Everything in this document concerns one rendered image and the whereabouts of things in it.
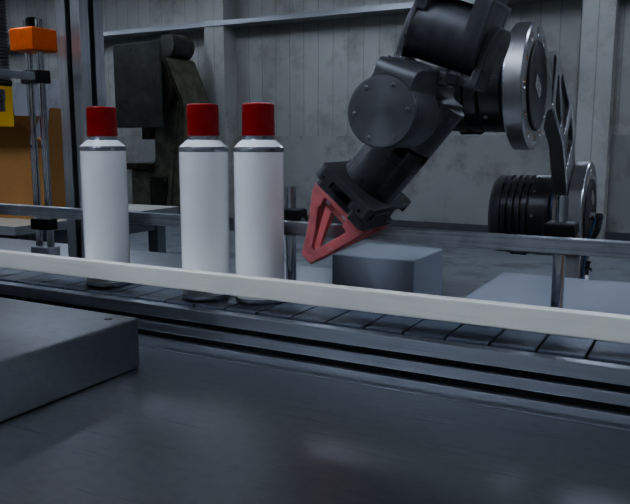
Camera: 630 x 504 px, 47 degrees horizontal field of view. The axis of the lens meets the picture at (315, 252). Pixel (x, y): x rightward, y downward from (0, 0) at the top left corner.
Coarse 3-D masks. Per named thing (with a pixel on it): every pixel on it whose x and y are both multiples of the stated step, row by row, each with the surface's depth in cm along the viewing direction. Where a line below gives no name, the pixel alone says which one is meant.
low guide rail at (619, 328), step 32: (0, 256) 87; (32, 256) 84; (64, 256) 83; (192, 288) 74; (224, 288) 72; (256, 288) 70; (288, 288) 68; (320, 288) 67; (352, 288) 65; (448, 320) 61; (480, 320) 60; (512, 320) 58; (544, 320) 57; (576, 320) 56; (608, 320) 55
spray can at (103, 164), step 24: (96, 120) 80; (96, 144) 80; (120, 144) 82; (96, 168) 80; (120, 168) 82; (96, 192) 81; (120, 192) 82; (96, 216) 81; (120, 216) 82; (96, 240) 82; (120, 240) 83
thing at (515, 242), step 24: (48, 216) 94; (72, 216) 91; (144, 216) 86; (168, 216) 84; (384, 240) 72; (408, 240) 70; (432, 240) 69; (456, 240) 68; (480, 240) 67; (504, 240) 66; (528, 240) 65; (552, 240) 64; (576, 240) 63; (600, 240) 62
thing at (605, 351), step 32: (64, 288) 83; (96, 288) 82; (128, 288) 82; (160, 288) 82; (320, 320) 68; (352, 320) 68; (384, 320) 68; (416, 320) 68; (544, 352) 58; (576, 352) 58; (608, 352) 58
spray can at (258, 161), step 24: (264, 120) 72; (240, 144) 72; (264, 144) 72; (240, 168) 72; (264, 168) 72; (240, 192) 73; (264, 192) 72; (240, 216) 73; (264, 216) 72; (240, 240) 74; (264, 240) 73; (240, 264) 74; (264, 264) 73
